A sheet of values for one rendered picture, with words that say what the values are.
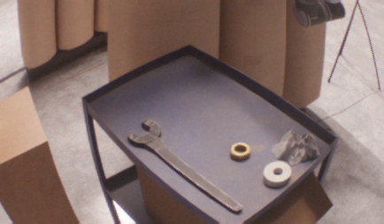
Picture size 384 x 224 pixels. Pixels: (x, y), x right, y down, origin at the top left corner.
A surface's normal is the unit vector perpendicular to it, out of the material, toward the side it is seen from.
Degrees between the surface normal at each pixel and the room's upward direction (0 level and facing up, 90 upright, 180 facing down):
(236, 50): 90
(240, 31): 90
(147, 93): 0
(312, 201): 26
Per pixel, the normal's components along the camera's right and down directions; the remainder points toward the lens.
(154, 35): 0.01, 0.60
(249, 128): 0.02, -0.80
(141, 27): -0.28, 0.57
